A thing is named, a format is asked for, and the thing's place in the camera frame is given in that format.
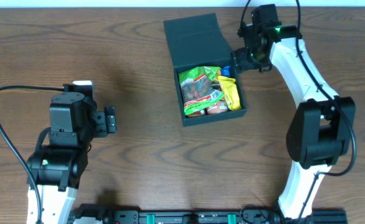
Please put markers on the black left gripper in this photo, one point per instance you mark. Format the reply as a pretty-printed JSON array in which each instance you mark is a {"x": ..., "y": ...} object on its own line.
[{"x": 110, "y": 120}]

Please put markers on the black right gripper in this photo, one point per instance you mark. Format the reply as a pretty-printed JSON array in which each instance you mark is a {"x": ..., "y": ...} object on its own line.
[{"x": 242, "y": 63}]

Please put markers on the blue cookie roll packet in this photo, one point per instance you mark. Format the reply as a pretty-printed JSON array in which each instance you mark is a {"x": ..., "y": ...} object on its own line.
[{"x": 225, "y": 71}]

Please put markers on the yellow snack packet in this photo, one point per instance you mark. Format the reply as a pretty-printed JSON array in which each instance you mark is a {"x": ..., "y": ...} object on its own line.
[{"x": 230, "y": 90}]

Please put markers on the dark green gift box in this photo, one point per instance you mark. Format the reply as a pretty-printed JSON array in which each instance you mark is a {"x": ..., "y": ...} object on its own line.
[{"x": 198, "y": 41}]

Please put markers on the small red Pringles can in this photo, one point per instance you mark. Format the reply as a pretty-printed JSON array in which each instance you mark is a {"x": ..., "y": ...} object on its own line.
[{"x": 219, "y": 107}]

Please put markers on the green candy bag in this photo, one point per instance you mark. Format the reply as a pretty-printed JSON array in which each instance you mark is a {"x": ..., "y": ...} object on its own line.
[{"x": 197, "y": 90}]

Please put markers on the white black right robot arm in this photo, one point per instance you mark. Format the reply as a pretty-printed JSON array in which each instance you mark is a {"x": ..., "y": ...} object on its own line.
[{"x": 320, "y": 139}]

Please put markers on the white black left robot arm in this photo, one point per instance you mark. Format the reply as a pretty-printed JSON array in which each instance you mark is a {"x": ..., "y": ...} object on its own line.
[{"x": 61, "y": 156}]

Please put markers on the black aluminium mounting rail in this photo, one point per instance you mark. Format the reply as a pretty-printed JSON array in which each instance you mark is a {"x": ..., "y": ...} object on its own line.
[{"x": 88, "y": 214}]

